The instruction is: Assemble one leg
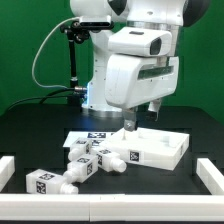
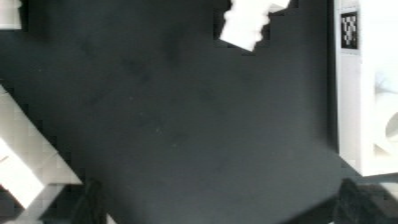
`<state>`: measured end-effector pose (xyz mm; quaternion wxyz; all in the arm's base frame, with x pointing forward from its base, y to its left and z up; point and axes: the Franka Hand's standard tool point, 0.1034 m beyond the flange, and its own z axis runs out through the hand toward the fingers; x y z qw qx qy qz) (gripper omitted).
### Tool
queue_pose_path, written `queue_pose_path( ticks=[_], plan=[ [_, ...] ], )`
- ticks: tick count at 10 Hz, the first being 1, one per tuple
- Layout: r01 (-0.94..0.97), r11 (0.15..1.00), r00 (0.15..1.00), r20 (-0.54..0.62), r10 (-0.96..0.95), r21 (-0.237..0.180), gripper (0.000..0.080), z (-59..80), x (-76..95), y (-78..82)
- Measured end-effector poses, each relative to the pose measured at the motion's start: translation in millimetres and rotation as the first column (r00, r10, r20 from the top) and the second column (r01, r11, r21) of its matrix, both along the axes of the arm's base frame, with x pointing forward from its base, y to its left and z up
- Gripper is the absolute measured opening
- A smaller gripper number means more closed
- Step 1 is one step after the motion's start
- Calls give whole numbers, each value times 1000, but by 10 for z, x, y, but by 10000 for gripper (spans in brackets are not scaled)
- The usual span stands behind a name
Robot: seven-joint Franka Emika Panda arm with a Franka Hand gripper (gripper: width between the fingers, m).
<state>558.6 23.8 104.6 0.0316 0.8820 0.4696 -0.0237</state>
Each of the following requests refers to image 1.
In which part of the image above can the white left fence block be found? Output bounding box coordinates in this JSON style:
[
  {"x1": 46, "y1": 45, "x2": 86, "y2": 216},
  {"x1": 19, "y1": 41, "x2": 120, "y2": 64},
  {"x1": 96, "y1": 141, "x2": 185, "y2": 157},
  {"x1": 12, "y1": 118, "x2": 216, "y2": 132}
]
[{"x1": 0, "y1": 156, "x2": 15, "y2": 192}]

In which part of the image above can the grey camera on stand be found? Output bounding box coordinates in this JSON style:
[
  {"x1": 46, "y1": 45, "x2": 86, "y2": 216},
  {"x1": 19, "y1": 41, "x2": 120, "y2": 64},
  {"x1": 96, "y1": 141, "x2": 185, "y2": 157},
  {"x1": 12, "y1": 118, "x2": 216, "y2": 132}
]
[{"x1": 79, "y1": 15, "x2": 114, "y2": 31}]

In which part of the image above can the black cable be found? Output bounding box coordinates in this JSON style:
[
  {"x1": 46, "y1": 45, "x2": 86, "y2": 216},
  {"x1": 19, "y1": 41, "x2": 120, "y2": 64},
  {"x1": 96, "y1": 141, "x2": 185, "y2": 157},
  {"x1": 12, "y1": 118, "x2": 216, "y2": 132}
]
[{"x1": 7, "y1": 87, "x2": 88, "y2": 111}]

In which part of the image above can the black camera stand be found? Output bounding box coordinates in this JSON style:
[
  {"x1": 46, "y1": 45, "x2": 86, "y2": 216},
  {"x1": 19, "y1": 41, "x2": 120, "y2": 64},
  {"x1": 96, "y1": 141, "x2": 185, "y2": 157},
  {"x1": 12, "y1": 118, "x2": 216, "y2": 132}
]
[{"x1": 60, "y1": 22, "x2": 90, "y2": 107}]

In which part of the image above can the white front fence bar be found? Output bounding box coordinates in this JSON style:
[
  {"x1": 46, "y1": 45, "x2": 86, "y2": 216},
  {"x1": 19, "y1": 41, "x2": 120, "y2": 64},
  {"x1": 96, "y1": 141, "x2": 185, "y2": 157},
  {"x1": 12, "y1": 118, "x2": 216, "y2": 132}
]
[{"x1": 0, "y1": 194, "x2": 224, "y2": 221}]

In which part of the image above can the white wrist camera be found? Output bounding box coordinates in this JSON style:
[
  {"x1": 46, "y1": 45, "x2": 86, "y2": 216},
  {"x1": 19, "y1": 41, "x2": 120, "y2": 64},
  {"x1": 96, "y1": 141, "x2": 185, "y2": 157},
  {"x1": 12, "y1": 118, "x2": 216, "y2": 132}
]
[{"x1": 108, "y1": 27, "x2": 172, "y2": 57}]

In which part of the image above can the white right fence block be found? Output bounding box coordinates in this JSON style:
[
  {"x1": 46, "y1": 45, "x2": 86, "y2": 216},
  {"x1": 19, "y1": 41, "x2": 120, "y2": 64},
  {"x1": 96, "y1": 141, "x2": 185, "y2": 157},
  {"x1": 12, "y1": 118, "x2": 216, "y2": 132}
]
[{"x1": 196, "y1": 158, "x2": 224, "y2": 196}]

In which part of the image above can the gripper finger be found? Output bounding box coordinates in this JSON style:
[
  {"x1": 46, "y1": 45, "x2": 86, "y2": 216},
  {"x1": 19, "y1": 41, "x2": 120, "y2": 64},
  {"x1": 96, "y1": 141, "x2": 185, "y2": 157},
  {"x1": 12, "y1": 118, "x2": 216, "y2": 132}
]
[
  {"x1": 123, "y1": 108, "x2": 137, "y2": 131},
  {"x1": 148, "y1": 99, "x2": 162, "y2": 121}
]

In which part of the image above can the white sheet with tags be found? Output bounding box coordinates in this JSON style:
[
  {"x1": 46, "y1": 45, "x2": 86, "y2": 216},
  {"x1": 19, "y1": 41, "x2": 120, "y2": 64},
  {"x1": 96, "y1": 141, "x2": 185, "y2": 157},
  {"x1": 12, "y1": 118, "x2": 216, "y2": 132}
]
[{"x1": 63, "y1": 131, "x2": 113, "y2": 147}]

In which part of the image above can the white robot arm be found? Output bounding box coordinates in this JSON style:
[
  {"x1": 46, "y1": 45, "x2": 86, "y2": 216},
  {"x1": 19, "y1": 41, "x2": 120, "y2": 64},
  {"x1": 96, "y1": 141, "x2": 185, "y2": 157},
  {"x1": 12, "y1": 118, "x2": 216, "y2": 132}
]
[{"x1": 70, "y1": 0, "x2": 211, "y2": 131}]

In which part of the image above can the grey camera cable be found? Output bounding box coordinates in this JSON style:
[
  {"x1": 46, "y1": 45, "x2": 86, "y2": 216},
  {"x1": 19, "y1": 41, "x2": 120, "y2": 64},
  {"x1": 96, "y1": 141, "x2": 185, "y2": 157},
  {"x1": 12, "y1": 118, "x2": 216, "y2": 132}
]
[{"x1": 31, "y1": 17, "x2": 81, "y2": 90}]

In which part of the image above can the white fence block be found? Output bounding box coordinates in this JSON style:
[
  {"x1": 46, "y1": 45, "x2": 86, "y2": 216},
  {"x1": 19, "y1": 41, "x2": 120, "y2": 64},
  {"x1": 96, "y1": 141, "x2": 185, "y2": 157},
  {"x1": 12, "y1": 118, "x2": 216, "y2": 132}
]
[
  {"x1": 0, "y1": 156, "x2": 15, "y2": 192},
  {"x1": 196, "y1": 158, "x2": 224, "y2": 196}
]

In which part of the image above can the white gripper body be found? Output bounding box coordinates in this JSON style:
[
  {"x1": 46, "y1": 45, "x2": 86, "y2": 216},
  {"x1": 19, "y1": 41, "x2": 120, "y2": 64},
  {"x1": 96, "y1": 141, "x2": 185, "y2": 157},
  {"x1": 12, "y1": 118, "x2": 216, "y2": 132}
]
[{"x1": 105, "y1": 54, "x2": 179, "y2": 109}]

